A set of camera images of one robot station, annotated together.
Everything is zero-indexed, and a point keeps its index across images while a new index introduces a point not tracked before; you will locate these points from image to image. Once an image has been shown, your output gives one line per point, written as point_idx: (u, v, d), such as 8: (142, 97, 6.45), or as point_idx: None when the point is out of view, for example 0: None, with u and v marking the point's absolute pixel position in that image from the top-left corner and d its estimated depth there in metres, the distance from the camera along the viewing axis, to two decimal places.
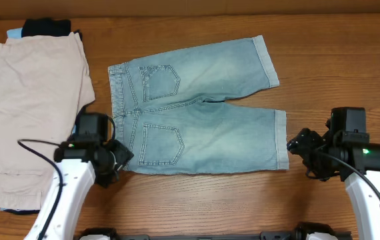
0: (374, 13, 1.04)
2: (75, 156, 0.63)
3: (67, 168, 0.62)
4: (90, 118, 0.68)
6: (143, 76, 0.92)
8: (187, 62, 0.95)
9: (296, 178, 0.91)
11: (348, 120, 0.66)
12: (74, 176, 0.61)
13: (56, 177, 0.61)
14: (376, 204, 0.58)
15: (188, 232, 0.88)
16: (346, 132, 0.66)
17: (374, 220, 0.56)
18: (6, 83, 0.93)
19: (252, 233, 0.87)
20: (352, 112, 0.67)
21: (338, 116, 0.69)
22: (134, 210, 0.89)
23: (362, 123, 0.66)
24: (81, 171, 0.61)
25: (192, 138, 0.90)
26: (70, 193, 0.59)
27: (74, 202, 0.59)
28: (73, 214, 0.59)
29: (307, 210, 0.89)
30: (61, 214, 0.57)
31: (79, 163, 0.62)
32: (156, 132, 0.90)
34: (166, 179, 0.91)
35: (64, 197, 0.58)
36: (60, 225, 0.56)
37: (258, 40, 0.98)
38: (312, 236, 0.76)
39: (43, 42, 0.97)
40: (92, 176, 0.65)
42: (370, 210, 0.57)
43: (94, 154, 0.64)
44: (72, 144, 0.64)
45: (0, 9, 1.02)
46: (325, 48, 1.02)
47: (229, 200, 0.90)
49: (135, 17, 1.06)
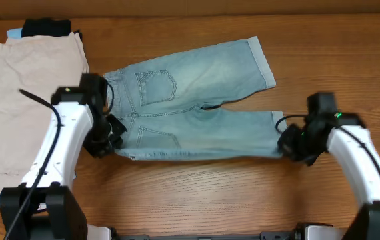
0: (374, 14, 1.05)
2: (74, 98, 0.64)
3: (65, 110, 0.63)
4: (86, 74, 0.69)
6: (140, 83, 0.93)
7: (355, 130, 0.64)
8: (183, 66, 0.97)
9: (292, 179, 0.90)
11: (322, 100, 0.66)
12: (72, 118, 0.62)
13: (55, 118, 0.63)
14: (354, 146, 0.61)
15: (188, 233, 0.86)
16: (321, 108, 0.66)
17: (358, 158, 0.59)
18: (6, 84, 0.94)
19: (253, 233, 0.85)
20: (324, 95, 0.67)
21: (312, 100, 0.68)
22: (134, 210, 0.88)
23: (334, 101, 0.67)
24: (79, 112, 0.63)
25: (189, 144, 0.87)
26: (68, 135, 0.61)
27: (72, 142, 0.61)
28: (72, 154, 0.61)
29: (307, 210, 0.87)
30: (60, 152, 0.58)
31: (76, 106, 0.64)
32: (151, 136, 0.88)
34: (167, 179, 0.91)
35: (63, 139, 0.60)
36: (60, 162, 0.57)
37: (252, 40, 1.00)
38: (309, 228, 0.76)
39: (43, 42, 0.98)
40: (90, 121, 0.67)
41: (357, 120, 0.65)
42: (352, 152, 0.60)
43: (92, 99, 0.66)
44: (69, 90, 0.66)
45: (0, 8, 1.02)
46: (325, 49, 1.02)
47: (229, 200, 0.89)
49: (136, 17, 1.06)
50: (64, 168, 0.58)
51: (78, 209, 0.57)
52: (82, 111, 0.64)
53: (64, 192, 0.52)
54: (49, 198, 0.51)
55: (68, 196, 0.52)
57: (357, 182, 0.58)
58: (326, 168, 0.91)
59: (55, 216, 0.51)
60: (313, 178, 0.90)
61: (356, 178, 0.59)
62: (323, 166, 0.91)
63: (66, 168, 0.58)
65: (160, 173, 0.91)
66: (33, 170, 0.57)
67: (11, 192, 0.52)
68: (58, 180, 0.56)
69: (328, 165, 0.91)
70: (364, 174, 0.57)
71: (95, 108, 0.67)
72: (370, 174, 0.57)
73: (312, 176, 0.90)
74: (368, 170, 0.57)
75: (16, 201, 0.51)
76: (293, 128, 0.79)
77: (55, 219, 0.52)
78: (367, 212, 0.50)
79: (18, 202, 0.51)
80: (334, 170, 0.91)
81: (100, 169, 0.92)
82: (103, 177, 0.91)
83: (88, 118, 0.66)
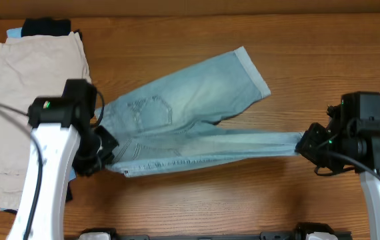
0: (374, 13, 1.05)
2: (54, 115, 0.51)
3: (44, 139, 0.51)
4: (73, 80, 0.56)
6: (134, 114, 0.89)
7: None
8: (174, 88, 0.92)
9: (292, 179, 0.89)
11: (363, 106, 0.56)
12: (55, 150, 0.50)
13: (34, 152, 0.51)
14: None
15: (188, 233, 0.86)
16: (361, 119, 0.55)
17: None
18: (6, 83, 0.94)
19: (253, 233, 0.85)
20: (365, 96, 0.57)
21: (348, 101, 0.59)
22: (134, 210, 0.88)
23: (378, 110, 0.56)
24: (62, 142, 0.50)
25: (190, 150, 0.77)
26: (54, 175, 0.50)
27: (60, 184, 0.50)
28: (60, 195, 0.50)
29: (306, 210, 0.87)
30: (46, 203, 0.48)
31: (58, 130, 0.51)
32: (149, 152, 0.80)
34: (167, 180, 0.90)
35: (46, 181, 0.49)
36: (48, 216, 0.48)
37: (240, 52, 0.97)
38: (311, 236, 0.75)
39: (43, 41, 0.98)
40: (77, 144, 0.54)
41: None
42: None
43: (76, 111, 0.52)
44: (46, 104, 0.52)
45: (0, 8, 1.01)
46: (325, 48, 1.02)
47: (229, 200, 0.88)
49: (135, 17, 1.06)
50: (54, 220, 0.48)
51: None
52: (66, 140, 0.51)
53: None
54: None
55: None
57: None
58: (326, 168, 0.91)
59: None
60: (314, 178, 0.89)
61: None
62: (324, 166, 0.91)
63: (57, 220, 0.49)
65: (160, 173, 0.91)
66: (16, 228, 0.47)
67: None
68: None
69: None
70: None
71: (80, 123, 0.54)
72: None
73: (312, 176, 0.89)
74: None
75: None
76: (318, 130, 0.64)
77: None
78: None
79: None
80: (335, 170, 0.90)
81: None
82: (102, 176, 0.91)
83: (76, 137, 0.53)
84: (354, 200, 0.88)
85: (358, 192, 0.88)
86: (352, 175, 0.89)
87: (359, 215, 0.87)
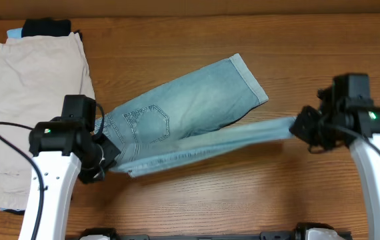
0: (374, 14, 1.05)
2: (55, 143, 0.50)
3: (46, 166, 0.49)
4: (75, 101, 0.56)
6: (130, 124, 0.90)
7: None
8: (170, 98, 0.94)
9: (291, 179, 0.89)
11: (352, 85, 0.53)
12: (56, 177, 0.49)
13: (36, 178, 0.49)
14: None
15: (188, 232, 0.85)
16: (350, 98, 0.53)
17: None
18: (6, 83, 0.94)
19: (253, 233, 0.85)
20: (354, 77, 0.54)
21: (339, 82, 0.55)
22: (133, 210, 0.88)
23: (367, 89, 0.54)
24: (62, 169, 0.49)
25: (188, 141, 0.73)
26: (54, 202, 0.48)
27: (60, 210, 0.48)
28: (61, 221, 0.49)
29: (306, 210, 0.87)
30: (47, 231, 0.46)
31: (60, 157, 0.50)
32: (147, 149, 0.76)
34: (167, 180, 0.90)
35: (47, 209, 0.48)
36: None
37: (234, 58, 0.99)
38: (311, 231, 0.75)
39: (43, 42, 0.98)
40: (78, 168, 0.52)
41: None
42: (377, 178, 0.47)
43: (77, 137, 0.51)
44: (48, 130, 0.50)
45: (0, 9, 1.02)
46: (325, 48, 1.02)
47: (229, 200, 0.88)
49: (136, 17, 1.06)
50: None
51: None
52: (67, 166, 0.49)
53: None
54: None
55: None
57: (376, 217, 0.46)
58: (327, 168, 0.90)
59: None
60: (314, 178, 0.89)
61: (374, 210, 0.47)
62: (324, 166, 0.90)
63: None
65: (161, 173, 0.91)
66: None
67: None
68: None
69: (329, 165, 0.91)
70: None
71: (82, 149, 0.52)
72: None
73: (313, 176, 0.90)
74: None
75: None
76: (310, 112, 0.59)
77: None
78: None
79: None
80: (335, 170, 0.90)
81: None
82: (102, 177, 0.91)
83: (78, 163, 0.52)
84: (354, 199, 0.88)
85: (358, 192, 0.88)
86: (352, 174, 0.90)
87: (359, 215, 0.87)
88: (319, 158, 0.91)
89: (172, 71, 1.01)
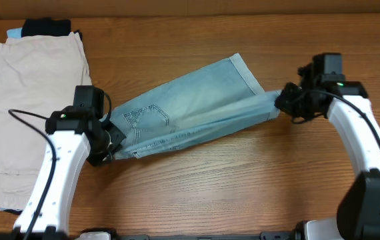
0: (373, 14, 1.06)
2: (69, 127, 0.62)
3: (60, 142, 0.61)
4: (86, 90, 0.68)
6: (130, 124, 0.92)
7: (356, 102, 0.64)
8: (170, 98, 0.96)
9: (292, 179, 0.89)
11: (326, 63, 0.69)
12: (68, 150, 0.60)
13: (50, 150, 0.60)
14: (354, 116, 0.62)
15: (188, 233, 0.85)
16: (325, 74, 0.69)
17: (358, 128, 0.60)
18: (6, 83, 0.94)
19: (253, 233, 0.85)
20: (330, 56, 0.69)
21: (317, 61, 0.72)
22: (133, 210, 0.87)
23: (339, 65, 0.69)
24: (74, 144, 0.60)
25: (184, 122, 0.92)
26: (64, 170, 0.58)
27: (68, 178, 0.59)
28: (69, 187, 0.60)
29: (306, 210, 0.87)
30: (56, 192, 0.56)
31: (72, 136, 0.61)
32: (148, 134, 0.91)
34: (166, 180, 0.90)
35: (58, 176, 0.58)
36: (56, 202, 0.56)
37: (235, 58, 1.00)
38: (309, 224, 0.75)
39: (43, 42, 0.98)
40: (87, 148, 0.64)
41: (360, 88, 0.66)
42: (352, 121, 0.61)
43: (89, 124, 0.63)
44: (65, 114, 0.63)
45: (0, 8, 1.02)
46: (325, 48, 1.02)
47: (229, 200, 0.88)
49: (135, 17, 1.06)
50: (60, 207, 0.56)
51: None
52: (78, 143, 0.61)
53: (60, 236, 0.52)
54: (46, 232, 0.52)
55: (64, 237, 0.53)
57: (356, 150, 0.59)
58: (327, 168, 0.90)
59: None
60: (313, 178, 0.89)
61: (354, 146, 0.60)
62: (324, 166, 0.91)
63: (62, 206, 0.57)
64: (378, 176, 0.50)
65: (160, 173, 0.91)
66: (28, 210, 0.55)
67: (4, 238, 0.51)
68: (54, 222, 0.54)
69: (329, 164, 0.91)
70: (363, 144, 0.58)
71: (92, 134, 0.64)
72: (368, 143, 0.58)
73: (312, 176, 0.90)
74: (366, 142, 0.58)
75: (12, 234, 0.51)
76: (292, 88, 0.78)
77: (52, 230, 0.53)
78: (364, 182, 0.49)
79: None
80: (335, 169, 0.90)
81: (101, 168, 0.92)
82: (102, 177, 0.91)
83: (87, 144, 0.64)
84: None
85: None
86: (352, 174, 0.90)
87: None
88: (318, 158, 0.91)
89: (172, 71, 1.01)
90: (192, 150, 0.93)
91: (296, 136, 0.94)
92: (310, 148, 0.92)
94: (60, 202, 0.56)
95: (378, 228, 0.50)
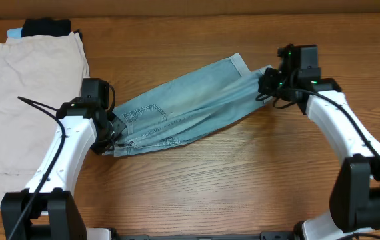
0: (374, 14, 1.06)
2: (77, 114, 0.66)
3: (70, 123, 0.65)
4: (89, 84, 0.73)
6: (128, 121, 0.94)
7: (332, 96, 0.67)
8: (170, 97, 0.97)
9: (291, 178, 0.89)
11: (302, 58, 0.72)
12: (76, 130, 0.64)
13: (60, 130, 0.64)
14: (332, 111, 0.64)
15: (188, 232, 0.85)
16: (302, 69, 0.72)
17: (336, 120, 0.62)
18: (6, 83, 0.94)
19: (253, 233, 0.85)
20: (305, 50, 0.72)
21: (295, 54, 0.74)
22: (133, 209, 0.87)
23: (314, 59, 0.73)
24: (83, 126, 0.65)
25: (177, 110, 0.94)
26: (72, 145, 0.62)
27: (76, 153, 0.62)
28: (75, 164, 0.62)
29: (306, 210, 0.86)
30: (64, 162, 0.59)
31: (81, 119, 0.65)
32: (143, 123, 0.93)
34: (166, 180, 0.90)
35: (66, 150, 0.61)
36: (63, 170, 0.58)
37: (235, 58, 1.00)
38: (306, 224, 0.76)
39: (43, 42, 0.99)
40: (94, 134, 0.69)
41: (333, 84, 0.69)
42: (330, 115, 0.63)
43: (96, 114, 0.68)
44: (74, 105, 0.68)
45: (0, 8, 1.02)
46: (326, 48, 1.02)
47: (229, 200, 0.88)
49: (136, 17, 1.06)
50: (67, 175, 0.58)
51: (77, 216, 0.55)
52: (86, 124, 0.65)
53: (65, 198, 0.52)
54: (54, 194, 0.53)
55: (70, 202, 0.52)
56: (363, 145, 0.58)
57: (336, 138, 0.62)
58: (327, 168, 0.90)
59: (62, 206, 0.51)
60: (313, 178, 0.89)
61: (336, 136, 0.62)
62: (324, 166, 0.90)
63: (69, 175, 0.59)
64: (362, 160, 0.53)
65: (160, 172, 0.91)
66: (36, 177, 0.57)
67: (12, 198, 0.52)
68: (61, 186, 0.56)
69: (329, 165, 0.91)
70: (344, 132, 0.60)
71: (100, 124, 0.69)
72: (347, 132, 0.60)
73: (312, 176, 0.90)
74: (346, 131, 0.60)
75: (19, 205, 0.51)
76: (271, 74, 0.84)
77: (58, 194, 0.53)
78: (349, 167, 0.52)
79: (20, 205, 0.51)
80: (335, 169, 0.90)
81: (101, 168, 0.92)
82: (102, 176, 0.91)
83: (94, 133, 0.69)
84: None
85: None
86: None
87: None
88: (319, 158, 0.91)
89: (172, 72, 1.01)
90: (192, 150, 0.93)
91: (297, 136, 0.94)
92: (310, 148, 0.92)
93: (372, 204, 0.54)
94: (66, 171, 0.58)
95: (368, 213, 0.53)
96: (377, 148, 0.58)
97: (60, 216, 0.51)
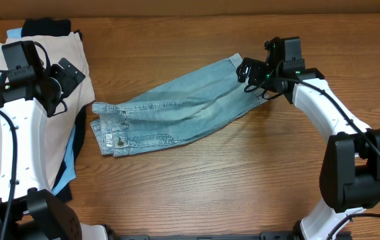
0: (374, 13, 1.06)
2: (18, 96, 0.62)
3: (12, 111, 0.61)
4: (14, 51, 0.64)
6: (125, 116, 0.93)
7: (316, 82, 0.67)
8: (168, 96, 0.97)
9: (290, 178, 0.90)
11: (286, 50, 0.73)
12: (24, 117, 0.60)
13: (5, 122, 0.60)
14: (315, 96, 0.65)
15: (188, 232, 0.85)
16: (286, 61, 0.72)
17: (321, 104, 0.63)
18: None
19: (252, 233, 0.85)
20: (288, 42, 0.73)
21: (279, 46, 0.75)
22: (133, 210, 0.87)
23: (298, 50, 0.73)
24: (29, 110, 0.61)
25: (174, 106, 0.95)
26: (26, 135, 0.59)
27: (34, 146, 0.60)
28: (38, 154, 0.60)
29: (306, 210, 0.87)
30: (24, 158, 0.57)
31: (24, 102, 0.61)
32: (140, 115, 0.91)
34: (166, 179, 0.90)
35: (21, 142, 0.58)
36: (29, 167, 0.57)
37: (234, 58, 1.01)
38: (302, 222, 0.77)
39: (43, 41, 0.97)
40: (44, 112, 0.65)
41: (316, 72, 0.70)
42: (315, 100, 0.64)
43: (36, 88, 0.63)
44: (9, 86, 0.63)
45: (1, 8, 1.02)
46: (326, 48, 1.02)
47: (229, 200, 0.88)
49: (136, 17, 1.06)
50: (35, 171, 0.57)
51: (62, 208, 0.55)
52: (32, 107, 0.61)
53: (44, 196, 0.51)
54: (30, 196, 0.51)
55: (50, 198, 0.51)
56: (346, 124, 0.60)
57: (324, 123, 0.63)
58: None
59: (44, 206, 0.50)
60: (312, 178, 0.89)
61: (322, 120, 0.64)
62: None
63: (36, 170, 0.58)
64: (346, 138, 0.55)
65: (160, 173, 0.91)
66: (3, 182, 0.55)
67: None
68: (34, 186, 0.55)
69: None
70: (328, 114, 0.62)
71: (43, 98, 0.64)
72: (331, 113, 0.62)
73: (312, 176, 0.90)
74: (330, 112, 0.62)
75: None
76: (259, 66, 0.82)
77: (34, 194, 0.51)
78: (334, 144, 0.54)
79: None
80: None
81: (100, 168, 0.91)
82: (102, 176, 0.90)
83: (42, 107, 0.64)
84: None
85: None
86: None
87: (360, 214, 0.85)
88: (318, 158, 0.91)
89: (172, 72, 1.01)
90: (192, 150, 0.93)
91: (296, 136, 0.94)
92: (310, 148, 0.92)
93: (359, 181, 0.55)
94: (33, 167, 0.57)
95: (356, 190, 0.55)
96: (360, 126, 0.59)
97: (45, 216, 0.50)
